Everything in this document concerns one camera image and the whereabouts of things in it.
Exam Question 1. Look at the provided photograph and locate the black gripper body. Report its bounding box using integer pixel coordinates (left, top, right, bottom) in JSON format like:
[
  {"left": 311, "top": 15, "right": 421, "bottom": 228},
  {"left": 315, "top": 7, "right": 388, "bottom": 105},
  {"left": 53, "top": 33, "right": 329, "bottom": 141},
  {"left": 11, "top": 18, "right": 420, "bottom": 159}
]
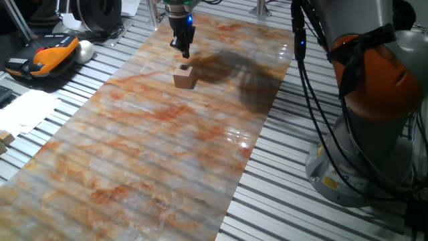
[{"left": 167, "top": 12, "right": 197, "bottom": 46}]

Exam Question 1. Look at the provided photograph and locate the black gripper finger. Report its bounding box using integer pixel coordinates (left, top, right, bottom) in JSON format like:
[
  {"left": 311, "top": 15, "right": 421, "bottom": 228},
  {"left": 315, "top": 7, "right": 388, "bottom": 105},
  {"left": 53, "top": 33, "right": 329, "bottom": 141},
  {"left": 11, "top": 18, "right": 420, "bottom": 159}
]
[
  {"left": 181, "top": 40, "right": 192, "bottom": 60},
  {"left": 169, "top": 37, "right": 184, "bottom": 54}
]

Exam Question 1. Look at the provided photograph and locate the wooden block with hole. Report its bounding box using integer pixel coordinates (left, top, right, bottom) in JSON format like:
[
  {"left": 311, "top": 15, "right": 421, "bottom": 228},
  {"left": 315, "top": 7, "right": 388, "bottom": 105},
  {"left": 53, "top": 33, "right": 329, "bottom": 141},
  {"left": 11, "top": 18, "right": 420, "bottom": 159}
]
[{"left": 173, "top": 63, "right": 197, "bottom": 90}]

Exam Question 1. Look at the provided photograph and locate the small plain wooden block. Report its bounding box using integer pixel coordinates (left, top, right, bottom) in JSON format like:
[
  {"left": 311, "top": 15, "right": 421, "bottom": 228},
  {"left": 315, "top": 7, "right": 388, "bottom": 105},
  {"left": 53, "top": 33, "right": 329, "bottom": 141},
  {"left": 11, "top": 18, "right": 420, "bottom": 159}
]
[{"left": 0, "top": 130, "right": 16, "bottom": 147}]

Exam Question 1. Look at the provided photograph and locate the white computer mouse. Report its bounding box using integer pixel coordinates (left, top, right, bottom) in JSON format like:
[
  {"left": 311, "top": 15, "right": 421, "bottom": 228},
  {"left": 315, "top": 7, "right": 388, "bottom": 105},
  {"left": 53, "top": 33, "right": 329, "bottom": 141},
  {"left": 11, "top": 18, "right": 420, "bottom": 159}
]
[{"left": 74, "top": 39, "right": 95, "bottom": 65}]

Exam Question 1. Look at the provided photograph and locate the orange marble pattern mat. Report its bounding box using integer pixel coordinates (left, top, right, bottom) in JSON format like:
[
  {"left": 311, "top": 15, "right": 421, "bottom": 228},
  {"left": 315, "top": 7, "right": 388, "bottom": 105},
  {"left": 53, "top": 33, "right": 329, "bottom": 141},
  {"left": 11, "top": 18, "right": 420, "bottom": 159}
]
[{"left": 0, "top": 11, "right": 295, "bottom": 241}]

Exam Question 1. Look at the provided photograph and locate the orange and black teach pendant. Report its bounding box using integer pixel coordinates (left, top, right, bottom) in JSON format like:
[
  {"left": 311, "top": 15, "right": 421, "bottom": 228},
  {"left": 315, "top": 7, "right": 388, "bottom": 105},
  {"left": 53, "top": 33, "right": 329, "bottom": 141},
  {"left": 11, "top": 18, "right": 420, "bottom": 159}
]
[{"left": 5, "top": 33, "right": 80, "bottom": 80}]

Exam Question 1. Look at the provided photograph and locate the white paper towel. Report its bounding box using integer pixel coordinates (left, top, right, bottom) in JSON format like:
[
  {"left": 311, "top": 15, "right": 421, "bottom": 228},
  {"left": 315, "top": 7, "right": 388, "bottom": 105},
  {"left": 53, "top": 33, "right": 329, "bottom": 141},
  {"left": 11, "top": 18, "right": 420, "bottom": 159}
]
[{"left": 0, "top": 89, "right": 63, "bottom": 137}]

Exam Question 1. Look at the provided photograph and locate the slim aluminium post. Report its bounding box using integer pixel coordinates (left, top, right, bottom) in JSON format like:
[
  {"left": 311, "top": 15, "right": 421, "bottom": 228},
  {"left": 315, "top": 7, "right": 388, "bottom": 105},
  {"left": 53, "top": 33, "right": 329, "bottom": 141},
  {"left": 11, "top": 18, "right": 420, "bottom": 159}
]
[{"left": 145, "top": 0, "right": 161, "bottom": 28}]

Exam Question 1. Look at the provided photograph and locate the aluminium post with foot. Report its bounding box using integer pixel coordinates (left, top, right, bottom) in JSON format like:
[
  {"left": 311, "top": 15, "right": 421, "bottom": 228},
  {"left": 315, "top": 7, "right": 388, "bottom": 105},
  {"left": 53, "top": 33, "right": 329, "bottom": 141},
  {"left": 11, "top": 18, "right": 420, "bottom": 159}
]
[{"left": 249, "top": 0, "right": 272, "bottom": 17}]

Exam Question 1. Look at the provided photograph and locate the black cable spool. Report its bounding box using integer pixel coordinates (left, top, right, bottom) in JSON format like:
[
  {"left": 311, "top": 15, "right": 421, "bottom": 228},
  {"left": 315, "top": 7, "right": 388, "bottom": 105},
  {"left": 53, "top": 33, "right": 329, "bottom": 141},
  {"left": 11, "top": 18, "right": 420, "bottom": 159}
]
[{"left": 70, "top": 0, "right": 123, "bottom": 34}]

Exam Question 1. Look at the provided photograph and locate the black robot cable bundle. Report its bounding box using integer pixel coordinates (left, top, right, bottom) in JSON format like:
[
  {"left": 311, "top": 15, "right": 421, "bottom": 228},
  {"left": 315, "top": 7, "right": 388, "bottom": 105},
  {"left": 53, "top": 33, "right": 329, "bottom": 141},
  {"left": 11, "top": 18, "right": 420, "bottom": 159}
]
[{"left": 290, "top": 0, "right": 428, "bottom": 202}]

